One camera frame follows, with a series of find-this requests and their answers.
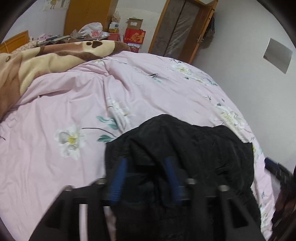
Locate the black puffer jacket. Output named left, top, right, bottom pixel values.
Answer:
left=105, top=114, right=264, bottom=240

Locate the pink floral bed sheet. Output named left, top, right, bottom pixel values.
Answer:
left=1, top=51, right=274, bottom=240

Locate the red gift box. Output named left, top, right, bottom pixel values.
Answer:
left=123, top=28, right=146, bottom=45

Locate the hanging bag on door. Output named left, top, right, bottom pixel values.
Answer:
left=202, top=17, right=215, bottom=48

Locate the wooden framed door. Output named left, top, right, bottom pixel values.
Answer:
left=149, top=1, right=218, bottom=64

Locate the cardboard box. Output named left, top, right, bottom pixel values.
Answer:
left=127, top=18, right=143, bottom=30

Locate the snack bag stack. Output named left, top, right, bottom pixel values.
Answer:
left=108, top=11, right=121, bottom=34

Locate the white plastic bag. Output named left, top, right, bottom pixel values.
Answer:
left=78, top=22, right=103, bottom=38

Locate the brown cream fleece blanket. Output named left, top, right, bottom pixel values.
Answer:
left=1, top=40, right=130, bottom=118

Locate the wooden wardrobe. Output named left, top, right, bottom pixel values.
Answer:
left=64, top=0, right=118, bottom=35

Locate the wooden headboard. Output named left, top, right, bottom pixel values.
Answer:
left=0, top=31, right=29, bottom=53

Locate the grey paper on wall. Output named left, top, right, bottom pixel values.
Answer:
left=263, top=38, right=292, bottom=74

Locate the cartoon couple wall poster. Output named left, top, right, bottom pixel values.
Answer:
left=43, top=0, right=71, bottom=11

